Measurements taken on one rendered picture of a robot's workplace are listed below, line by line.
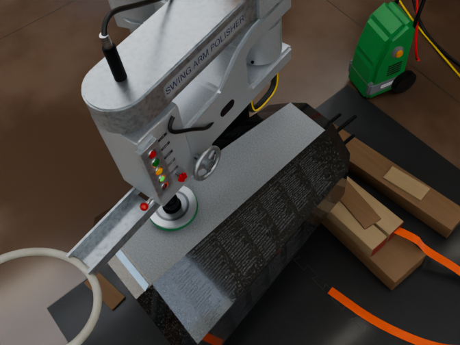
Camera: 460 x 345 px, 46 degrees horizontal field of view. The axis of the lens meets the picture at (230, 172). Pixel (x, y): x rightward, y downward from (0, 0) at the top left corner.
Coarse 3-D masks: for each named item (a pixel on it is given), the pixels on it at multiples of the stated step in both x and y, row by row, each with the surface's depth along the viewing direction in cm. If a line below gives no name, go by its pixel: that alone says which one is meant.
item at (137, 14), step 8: (112, 0) 238; (120, 0) 233; (128, 0) 231; (136, 0) 231; (168, 0) 224; (136, 8) 235; (144, 8) 235; (152, 8) 235; (128, 16) 240; (136, 16) 239; (144, 16) 239
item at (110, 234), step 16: (128, 192) 209; (112, 208) 205; (128, 208) 210; (112, 224) 207; (128, 224) 206; (80, 240) 199; (96, 240) 204; (112, 240) 203; (80, 256) 201; (96, 256) 200; (112, 256) 199; (96, 272) 196
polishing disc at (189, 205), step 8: (184, 192) 234; (192, 192) 233; (184, 200) 232; (192, 200) 231; (160, 208) 231; (184, 208) 229; (192, 208) 229; (152, 216) 229; (160, 216) 228; (168, 216) 228; (176, 216) 228; (184, 216) 227; (192, 216) 228; (160, 224) 227; (168, 224) 226; (176, 224) 226; (184, 224) 226
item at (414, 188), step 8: (392, 168) 317; (384, 176) 314; (392, 176) 314; (400, 176) 313; (408, 176) 313; (392, 184) 313; (400, 184) 311; (408, 184) 310; (416, 184) 310; (408, 192) 307; (416, 192) 307; (424, 192) 306
